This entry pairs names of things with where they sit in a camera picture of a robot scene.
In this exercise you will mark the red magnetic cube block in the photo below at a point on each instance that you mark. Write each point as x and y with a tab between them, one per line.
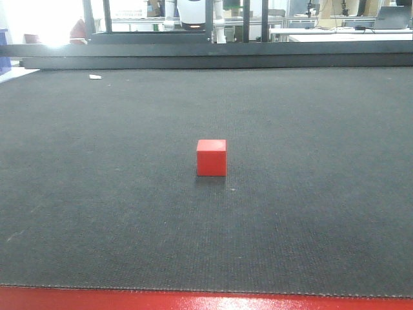
211	157

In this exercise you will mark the dark grey fabric mat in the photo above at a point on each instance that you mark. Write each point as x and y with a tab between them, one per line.
99	184

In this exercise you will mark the small white paper scrap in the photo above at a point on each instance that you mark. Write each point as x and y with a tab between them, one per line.
95	77

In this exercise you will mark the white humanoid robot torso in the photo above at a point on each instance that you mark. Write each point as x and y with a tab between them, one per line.
192	16

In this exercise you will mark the white lab table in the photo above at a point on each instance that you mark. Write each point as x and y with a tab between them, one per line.
304	35

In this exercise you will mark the red cloth bag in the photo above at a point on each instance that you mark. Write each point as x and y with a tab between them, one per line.
78	33

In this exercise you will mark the grey laptop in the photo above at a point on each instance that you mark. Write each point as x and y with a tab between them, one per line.
392	18

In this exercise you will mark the black metal frame rack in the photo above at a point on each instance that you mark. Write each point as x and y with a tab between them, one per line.
181	50

